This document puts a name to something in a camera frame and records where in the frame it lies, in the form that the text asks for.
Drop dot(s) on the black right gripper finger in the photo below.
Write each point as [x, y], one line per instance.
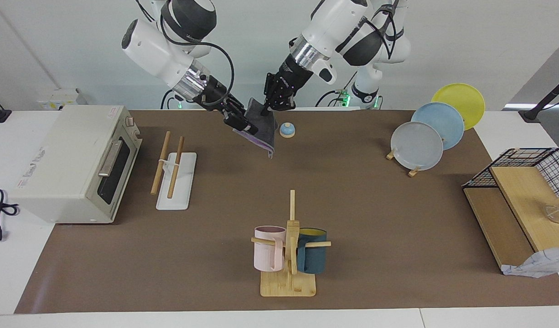
[242, 124]
[238, 105]

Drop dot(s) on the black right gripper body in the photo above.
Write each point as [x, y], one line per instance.
[218, 98]

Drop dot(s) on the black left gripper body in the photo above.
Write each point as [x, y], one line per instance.
[286, 84]

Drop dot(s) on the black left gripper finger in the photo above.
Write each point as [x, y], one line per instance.
[266, 109]
[279, 107]

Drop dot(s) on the purple towel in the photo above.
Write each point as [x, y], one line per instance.
[263, 130]

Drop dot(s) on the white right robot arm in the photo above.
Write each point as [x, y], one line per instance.
[152, 45]

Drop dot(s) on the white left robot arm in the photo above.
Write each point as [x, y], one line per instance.
[334, 23]

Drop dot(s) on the white rack with wooden bars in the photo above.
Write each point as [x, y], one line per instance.
[177, 191]

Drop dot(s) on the wooden plate rack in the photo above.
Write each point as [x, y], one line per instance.
[414, 172]

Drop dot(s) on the blue call bell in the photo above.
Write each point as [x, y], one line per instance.
[287, 131]

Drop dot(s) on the pink mug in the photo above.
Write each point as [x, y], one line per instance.
[266, 255]

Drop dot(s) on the brown table mat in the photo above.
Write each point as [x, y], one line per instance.
[215, 255]

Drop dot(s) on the grey plate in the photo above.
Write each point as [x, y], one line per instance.
[416, 146]

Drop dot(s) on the dark teal mug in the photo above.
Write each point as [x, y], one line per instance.
[313, 257]

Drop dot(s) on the white power strip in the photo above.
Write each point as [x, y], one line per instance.
[56, 102]

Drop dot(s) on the light blue plate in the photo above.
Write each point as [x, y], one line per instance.
[446, 120]

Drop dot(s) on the beige toaster oven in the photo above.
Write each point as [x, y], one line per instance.
[65, 159]

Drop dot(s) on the wooden mug tree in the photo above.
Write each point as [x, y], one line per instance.
[288, 284]

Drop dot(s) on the yellow plate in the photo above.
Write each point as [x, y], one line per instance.
[462, 98]

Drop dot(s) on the wooden shelf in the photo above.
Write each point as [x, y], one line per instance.
[521, 196]

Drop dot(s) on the clear glass object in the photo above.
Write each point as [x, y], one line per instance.
[555, 214]

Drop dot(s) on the white marbled cloth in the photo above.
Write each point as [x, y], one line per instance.
[539, 266]

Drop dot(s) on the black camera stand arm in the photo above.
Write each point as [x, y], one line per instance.
[551, 95]

